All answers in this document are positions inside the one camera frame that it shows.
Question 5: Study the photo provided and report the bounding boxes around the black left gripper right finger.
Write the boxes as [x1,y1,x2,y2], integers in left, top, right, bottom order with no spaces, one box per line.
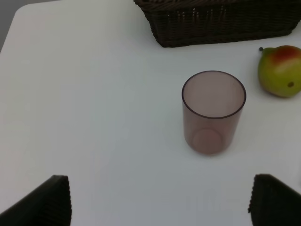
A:
[248,174,301,226]

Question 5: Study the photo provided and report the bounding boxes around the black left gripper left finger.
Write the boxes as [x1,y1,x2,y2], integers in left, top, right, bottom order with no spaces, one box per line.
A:
[0,175,72,226]

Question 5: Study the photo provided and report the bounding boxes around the green red mango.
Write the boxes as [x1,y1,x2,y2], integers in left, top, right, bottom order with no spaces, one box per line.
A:
[258,45,301,98]

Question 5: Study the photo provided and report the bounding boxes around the dark brown wicker basket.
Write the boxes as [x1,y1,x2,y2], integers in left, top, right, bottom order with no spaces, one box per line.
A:
[135,0,301,48]

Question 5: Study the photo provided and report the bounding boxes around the translucent pink plastic cup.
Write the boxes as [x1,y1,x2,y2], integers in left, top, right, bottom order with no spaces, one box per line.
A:
[181,71,246,155]

